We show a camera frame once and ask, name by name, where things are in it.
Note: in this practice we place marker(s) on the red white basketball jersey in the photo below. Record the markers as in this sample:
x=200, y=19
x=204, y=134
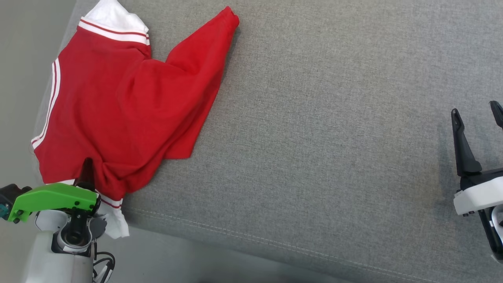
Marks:
x=118, y=98

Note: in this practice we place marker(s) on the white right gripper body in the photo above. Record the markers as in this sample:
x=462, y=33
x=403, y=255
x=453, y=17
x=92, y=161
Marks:
x=479, y=194

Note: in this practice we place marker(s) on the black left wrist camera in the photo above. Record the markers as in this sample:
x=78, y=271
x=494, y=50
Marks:
x=10, y=192

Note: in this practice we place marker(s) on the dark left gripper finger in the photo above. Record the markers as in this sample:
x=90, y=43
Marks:
x=86, y=177

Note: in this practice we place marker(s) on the grey fabric sofa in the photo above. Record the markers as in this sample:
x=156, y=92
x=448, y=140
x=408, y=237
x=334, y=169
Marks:
x=334, y=137

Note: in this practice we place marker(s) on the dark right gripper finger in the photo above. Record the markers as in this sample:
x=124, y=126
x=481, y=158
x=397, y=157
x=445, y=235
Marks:
x=465, y=157
x=498, y=112

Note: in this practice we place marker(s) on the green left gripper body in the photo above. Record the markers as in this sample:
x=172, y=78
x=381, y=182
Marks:
x=51, y=196

